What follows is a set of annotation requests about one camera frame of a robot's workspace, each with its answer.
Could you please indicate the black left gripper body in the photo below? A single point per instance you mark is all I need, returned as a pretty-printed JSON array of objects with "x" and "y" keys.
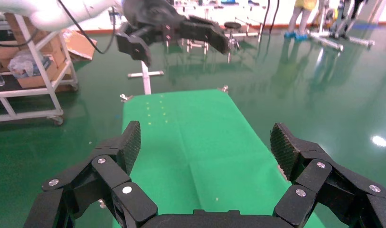
[{"x": 152, "y": 14}]

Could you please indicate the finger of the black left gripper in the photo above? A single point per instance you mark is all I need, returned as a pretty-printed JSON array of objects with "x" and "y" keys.
[
  {"x": 205, "y": 31},
  {"x": 134, "y": 44}
]

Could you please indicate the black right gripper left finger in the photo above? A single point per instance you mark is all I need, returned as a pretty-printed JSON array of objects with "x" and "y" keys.
[{"x": 111, "y": 176}]

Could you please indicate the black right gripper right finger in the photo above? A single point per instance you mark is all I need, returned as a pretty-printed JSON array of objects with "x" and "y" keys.
[{"x": 315, "y": 176}]

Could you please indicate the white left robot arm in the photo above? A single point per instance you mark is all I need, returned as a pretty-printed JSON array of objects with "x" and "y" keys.
[{"x": 54, "y": 12}]

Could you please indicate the flattened brown cardboard sheet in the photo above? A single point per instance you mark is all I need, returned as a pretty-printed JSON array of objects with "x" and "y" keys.
[{"x": 79, "y": 45}]

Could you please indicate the brown cardboard storage box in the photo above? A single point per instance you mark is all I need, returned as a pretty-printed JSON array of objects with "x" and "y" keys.
[
  {"x": 10, "y": 28},
  {"x": 54, "y": 72}
]

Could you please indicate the black round stool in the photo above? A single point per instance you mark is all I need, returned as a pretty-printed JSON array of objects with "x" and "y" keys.
[{"x": 232, "y": 25}]

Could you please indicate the silver metal binder clip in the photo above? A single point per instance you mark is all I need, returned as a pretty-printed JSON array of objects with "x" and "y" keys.
[
  {"x": 102, "y": 204},
  {"x": 224, "y": 89},
  {"x": 125, "y": 98}
]

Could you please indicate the large green tablecloth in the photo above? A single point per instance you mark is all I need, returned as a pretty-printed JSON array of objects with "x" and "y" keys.
[{"x": 196, "y": 141}]

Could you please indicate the person with blue shoe covers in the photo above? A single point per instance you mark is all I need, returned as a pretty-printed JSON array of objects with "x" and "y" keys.
[{"x": 298, "y": 15}]

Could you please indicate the clear plastic bag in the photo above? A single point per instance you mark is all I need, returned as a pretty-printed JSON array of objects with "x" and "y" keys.
[{"x": 26, "y": 64}]

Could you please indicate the white metal shelf cart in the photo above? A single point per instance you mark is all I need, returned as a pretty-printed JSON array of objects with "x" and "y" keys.
[{"x": 29, "y": 92}]

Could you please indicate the white metal floor stand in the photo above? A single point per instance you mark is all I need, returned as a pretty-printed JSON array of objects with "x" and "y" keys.
[{"x": 328, "y": 41}]

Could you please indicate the white metal floor post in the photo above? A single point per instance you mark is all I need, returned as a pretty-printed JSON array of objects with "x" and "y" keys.
[{"x": 145, "y": 81}]

